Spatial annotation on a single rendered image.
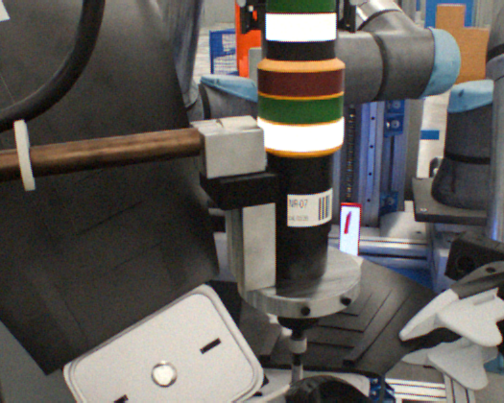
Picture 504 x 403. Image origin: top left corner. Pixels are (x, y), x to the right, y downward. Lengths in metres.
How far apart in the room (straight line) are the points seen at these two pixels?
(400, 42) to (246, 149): 0.35
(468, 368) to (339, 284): 0.20
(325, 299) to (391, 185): 1.04
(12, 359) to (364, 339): 0.97
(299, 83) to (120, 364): 0.17
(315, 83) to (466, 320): 0.25
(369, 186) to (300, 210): 0.94
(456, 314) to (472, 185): 0.68
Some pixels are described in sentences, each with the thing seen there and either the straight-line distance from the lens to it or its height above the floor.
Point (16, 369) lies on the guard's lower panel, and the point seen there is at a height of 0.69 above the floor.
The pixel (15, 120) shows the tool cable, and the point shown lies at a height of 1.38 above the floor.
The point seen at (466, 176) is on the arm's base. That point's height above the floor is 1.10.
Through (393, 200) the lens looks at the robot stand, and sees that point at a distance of 1.32.
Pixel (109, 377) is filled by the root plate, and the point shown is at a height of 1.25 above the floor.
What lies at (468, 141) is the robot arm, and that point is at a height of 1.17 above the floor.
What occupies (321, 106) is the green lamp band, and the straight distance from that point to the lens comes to 0.27.
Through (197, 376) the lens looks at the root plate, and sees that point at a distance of 0.30.
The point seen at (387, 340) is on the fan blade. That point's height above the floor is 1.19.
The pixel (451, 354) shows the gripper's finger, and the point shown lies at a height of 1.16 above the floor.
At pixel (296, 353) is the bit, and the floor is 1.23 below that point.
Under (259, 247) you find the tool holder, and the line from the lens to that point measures 0.28.
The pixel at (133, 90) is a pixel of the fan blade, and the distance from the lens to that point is 0.34.
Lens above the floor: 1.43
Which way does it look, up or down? 22 degrees down
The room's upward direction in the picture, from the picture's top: 1 degrees counter-clockwise
